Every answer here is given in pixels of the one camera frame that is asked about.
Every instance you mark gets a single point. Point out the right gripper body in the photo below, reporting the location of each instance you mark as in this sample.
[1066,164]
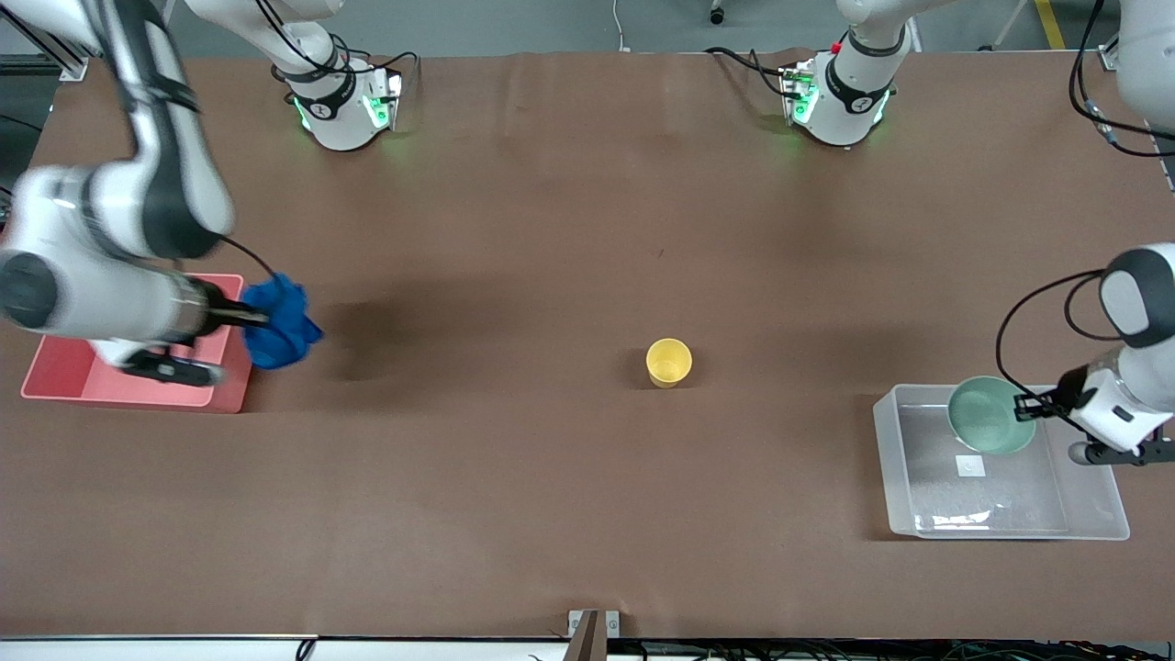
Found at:
[223,310]

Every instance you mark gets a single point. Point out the blue cloth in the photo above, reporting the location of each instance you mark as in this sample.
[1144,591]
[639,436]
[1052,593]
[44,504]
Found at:
[275,340]

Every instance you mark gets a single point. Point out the mint green bowl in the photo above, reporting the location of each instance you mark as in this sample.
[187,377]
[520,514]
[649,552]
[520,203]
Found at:
[987,418]

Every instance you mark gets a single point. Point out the yellow plastic cup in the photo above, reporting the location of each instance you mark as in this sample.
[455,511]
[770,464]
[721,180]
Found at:
[668,361]

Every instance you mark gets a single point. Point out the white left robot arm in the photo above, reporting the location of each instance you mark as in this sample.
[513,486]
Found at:
[849,101]

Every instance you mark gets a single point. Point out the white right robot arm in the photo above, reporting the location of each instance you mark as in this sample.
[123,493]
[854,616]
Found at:
[165,184]

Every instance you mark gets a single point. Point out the pink plastic box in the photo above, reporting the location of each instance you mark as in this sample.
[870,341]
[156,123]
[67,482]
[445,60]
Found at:
[64,372]

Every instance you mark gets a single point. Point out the clear plastic box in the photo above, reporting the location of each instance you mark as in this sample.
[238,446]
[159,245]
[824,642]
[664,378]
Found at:
[918,496]

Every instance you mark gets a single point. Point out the white square label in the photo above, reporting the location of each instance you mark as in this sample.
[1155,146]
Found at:
[970,467]

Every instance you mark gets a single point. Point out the brown paper table cover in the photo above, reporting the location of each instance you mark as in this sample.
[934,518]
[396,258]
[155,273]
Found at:
[551,275]

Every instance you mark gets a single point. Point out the black chair caster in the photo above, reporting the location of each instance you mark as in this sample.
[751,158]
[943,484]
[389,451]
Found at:
[717,16]

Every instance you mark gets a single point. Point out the aluminium frame post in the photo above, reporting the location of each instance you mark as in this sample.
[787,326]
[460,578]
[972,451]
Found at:
[69,66]
[1111,60]

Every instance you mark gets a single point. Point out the grey metal table bracket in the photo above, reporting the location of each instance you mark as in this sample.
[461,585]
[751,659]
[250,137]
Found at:
[578,624]

